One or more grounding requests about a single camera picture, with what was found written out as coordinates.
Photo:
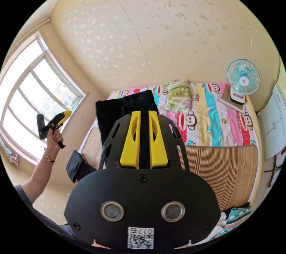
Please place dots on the person's left forearm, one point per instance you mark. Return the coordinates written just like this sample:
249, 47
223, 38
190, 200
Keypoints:
38, 178

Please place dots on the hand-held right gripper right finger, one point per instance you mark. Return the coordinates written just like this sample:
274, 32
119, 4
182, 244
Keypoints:
157, 142

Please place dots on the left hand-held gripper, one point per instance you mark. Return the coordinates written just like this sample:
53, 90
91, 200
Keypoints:
49, 125

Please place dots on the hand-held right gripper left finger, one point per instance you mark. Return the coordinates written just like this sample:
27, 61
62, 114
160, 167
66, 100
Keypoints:
131, 142

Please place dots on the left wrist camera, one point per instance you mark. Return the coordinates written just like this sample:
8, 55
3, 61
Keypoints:
41, 126

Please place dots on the small blue fan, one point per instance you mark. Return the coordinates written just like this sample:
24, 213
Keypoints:
243, 80

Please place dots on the black pants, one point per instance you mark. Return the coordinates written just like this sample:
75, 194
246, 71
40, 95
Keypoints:
125, 113

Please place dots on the window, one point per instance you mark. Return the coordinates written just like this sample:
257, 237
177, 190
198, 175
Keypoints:
33, 93

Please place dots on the pile of clothes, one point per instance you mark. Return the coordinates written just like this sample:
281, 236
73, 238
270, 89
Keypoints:
236, 216

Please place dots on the flat brown carton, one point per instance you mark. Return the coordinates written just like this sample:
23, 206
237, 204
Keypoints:
225, 99

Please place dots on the green patterned pillow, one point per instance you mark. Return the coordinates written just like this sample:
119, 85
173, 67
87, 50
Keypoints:
178, 100

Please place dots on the light cupboard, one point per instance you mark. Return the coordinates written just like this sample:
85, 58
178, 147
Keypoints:
272, 122

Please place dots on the bed with printed sheet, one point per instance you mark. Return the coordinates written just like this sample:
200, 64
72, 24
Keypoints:
212, 169

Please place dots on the person's left hand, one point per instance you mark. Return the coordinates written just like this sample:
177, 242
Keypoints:
54, 143

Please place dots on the person's body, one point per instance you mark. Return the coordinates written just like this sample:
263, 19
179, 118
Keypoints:
40, 218

